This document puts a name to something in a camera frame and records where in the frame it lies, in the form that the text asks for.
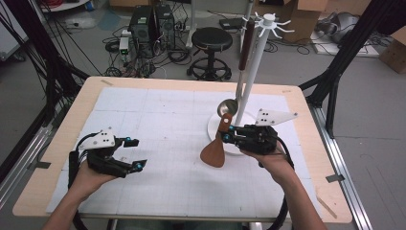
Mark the black round stool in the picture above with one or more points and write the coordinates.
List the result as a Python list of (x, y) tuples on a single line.
[(212, 40)]

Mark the wooden rice paddle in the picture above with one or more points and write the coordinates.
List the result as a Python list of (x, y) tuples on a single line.
[(213, 155)]

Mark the small white device green light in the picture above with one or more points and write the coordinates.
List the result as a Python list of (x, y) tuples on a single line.
[(124, 44)]

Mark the white utensil rack stand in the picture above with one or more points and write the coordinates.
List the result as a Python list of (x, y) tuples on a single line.
[(253, 80)]

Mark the white grid mat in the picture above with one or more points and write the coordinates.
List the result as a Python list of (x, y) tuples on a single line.
[(172, 111)]

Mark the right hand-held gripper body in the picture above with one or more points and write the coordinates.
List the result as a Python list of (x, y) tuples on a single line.
[(258, 139)]

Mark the large open cardboard box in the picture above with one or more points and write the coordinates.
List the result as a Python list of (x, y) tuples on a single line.
[(303, 19)]

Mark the aluminium rail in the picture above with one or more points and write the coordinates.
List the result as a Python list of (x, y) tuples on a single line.
[(341, 166), (22, 166)]

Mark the black metal frame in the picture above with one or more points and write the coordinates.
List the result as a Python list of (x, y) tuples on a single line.
[(348, 54), (38, 48)]

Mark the black computer tower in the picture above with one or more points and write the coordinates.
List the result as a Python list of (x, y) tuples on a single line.
[(142, 32), (165, 25)]

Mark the white floor board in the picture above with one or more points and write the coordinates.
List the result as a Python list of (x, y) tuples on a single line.
[(360, 49)]

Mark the flat black box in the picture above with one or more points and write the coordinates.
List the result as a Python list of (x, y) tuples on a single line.
[(231, 23)]

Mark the small open cardboard box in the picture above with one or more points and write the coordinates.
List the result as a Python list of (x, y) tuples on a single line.
[(127, 2)]

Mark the grey and black device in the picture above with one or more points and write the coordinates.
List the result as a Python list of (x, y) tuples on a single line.
[(341, 27)]

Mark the person's left hand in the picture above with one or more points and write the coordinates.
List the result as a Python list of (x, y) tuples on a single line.
[(87, 180)]

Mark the person's right hand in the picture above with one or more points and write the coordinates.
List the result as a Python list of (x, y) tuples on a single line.
[(274, 166)]

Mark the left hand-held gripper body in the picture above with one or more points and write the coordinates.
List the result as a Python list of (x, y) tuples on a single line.
[(105, 159)]

